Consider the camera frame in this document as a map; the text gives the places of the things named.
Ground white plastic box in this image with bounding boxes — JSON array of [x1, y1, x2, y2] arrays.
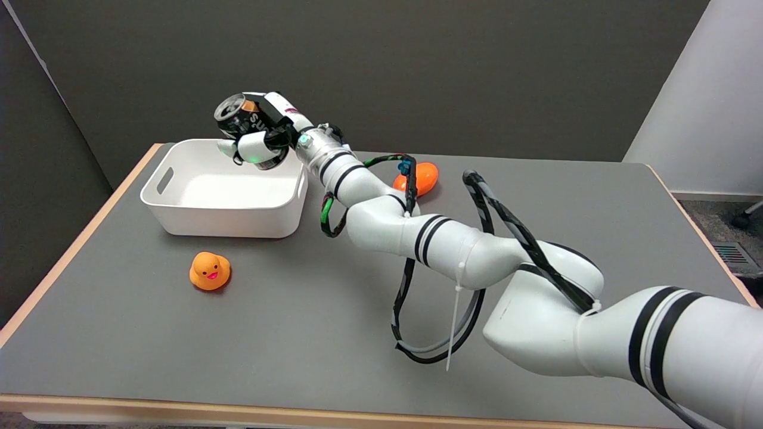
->
[[140, 139, 309, 239]]

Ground floor vent grille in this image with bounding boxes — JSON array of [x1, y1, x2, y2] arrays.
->
[[713, 243, 753, 265]]

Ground black chair caster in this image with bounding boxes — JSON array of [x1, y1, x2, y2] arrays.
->
[[731, 201, 763, 230]]

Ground yellow rubber duck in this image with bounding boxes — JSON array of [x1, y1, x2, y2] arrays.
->
[[189, 251, 231, 292]]

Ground green cable loop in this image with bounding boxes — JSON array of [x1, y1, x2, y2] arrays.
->
[[320, 154, 412, 239]]

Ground orange plastic mango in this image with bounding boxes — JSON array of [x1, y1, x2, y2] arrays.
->
[[392, 162, 440, 198]]

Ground black cable bundle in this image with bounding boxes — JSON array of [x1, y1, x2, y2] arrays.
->
[[390, 156, 597, 365]]

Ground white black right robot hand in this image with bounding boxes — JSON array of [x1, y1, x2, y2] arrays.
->
[[216, 92, 311, 170]]

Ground black drink can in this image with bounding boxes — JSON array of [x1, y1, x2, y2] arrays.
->
[[214, 93, 288, 171]]

